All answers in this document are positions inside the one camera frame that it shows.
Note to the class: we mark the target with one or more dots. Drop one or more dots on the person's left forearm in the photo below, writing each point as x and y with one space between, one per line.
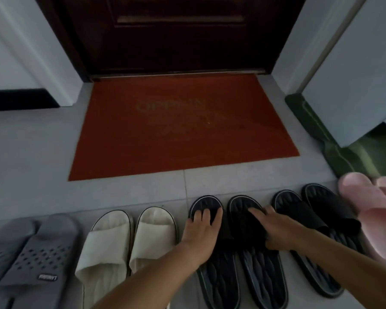
141 283

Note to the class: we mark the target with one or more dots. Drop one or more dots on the person's left hand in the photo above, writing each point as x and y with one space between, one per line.
199 238

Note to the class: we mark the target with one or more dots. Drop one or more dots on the person's right hand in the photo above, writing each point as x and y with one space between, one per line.
276 231

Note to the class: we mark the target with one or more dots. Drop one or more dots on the grey perforated slipper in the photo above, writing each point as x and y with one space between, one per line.
41 254
6 247

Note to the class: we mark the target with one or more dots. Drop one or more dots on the green floor mat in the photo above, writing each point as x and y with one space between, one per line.
341 154

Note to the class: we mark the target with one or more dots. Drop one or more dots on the black slipper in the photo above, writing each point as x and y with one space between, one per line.
296 209
263 276
218 279
331 209

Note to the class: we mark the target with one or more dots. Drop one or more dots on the black baseboard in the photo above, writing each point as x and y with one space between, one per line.
19 99

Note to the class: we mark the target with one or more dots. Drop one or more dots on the person's right forearm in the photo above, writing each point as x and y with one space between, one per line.
350 267

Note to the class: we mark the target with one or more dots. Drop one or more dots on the dark wooden door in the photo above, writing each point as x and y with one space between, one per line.
180 35

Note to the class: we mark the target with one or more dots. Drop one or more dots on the white cabinet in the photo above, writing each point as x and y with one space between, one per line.
357 77

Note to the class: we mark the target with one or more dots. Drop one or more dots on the cream slipper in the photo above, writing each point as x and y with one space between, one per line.
154 238
106 247

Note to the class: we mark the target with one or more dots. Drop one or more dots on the red door mat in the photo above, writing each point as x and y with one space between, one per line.
180 131

